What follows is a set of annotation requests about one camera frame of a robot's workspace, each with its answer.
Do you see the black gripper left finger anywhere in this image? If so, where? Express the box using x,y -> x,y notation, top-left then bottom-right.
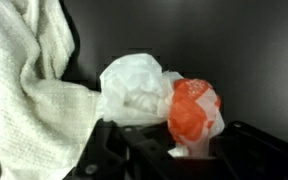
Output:
62,118 -> 177,180

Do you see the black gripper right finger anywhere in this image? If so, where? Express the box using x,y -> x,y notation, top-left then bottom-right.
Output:
209,120 -> 288,180

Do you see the white towel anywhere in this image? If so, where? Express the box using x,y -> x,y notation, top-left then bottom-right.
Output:
0,0 -> 102,180

